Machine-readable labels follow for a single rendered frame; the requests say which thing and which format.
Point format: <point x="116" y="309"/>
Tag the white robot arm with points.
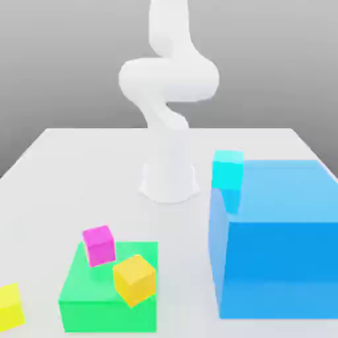
<point x="169" y="79"/>

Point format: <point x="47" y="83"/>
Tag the small cyan cube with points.
<point x="227" y="171"/>

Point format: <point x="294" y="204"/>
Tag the small magenta cube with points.
<point x="100" y="247"/>

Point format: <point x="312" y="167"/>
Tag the small orange cube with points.
<point x="134" y="280"/>

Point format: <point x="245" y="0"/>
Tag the small yellow cube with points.
<point x="9" y="307"/>

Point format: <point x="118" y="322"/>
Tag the large blue box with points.
<point x="277" y="258"/>

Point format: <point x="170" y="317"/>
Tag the large green box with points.
<point x="100" y="309"/>

